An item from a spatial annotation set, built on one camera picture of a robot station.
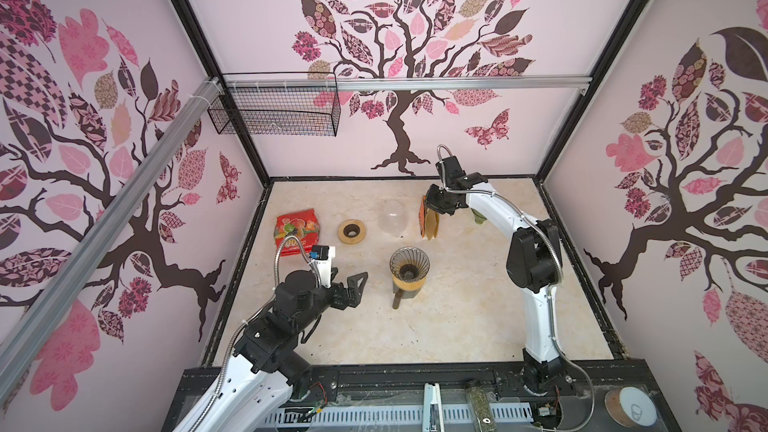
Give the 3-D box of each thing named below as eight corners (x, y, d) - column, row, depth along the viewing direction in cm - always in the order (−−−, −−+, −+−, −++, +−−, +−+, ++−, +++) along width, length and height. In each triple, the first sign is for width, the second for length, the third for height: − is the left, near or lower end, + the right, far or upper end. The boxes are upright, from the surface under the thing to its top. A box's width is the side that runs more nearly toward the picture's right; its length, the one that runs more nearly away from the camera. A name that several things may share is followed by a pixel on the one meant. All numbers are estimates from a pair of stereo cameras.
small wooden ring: (337, 244, 103) (336, 240, 101) (340, 223, 109) (339, 219, 107) (365, 244, 103) (365, 240, 101) (367, 223, 109) (366, 219, 107)
